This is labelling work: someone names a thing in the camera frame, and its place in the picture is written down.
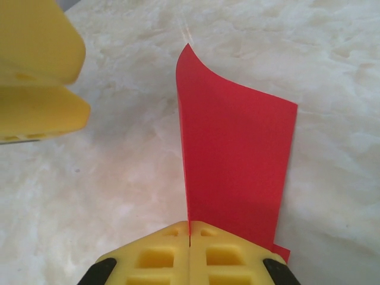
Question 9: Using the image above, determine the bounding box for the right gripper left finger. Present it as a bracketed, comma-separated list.
[77, 221, 189, 285]

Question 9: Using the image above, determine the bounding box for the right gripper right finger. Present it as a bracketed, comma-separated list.
[189, 221, 295, 285]

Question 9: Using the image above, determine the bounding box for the red square paper sheet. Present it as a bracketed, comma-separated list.
[175, 43, 299, 265]

